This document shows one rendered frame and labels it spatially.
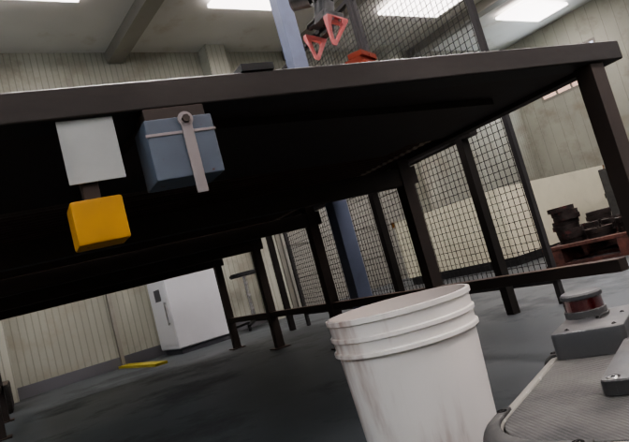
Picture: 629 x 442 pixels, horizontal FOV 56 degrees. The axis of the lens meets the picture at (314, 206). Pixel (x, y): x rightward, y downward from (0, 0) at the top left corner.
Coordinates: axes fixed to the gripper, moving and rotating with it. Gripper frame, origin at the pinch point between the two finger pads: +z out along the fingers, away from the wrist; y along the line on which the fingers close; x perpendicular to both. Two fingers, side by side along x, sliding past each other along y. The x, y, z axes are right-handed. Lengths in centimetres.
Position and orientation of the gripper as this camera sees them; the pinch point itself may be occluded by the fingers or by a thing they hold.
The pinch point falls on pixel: (325, 50)
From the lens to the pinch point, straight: 169.6
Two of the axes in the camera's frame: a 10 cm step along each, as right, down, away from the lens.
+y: 4.7, -2.0, -8.6
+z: 0.3, 9.8, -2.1
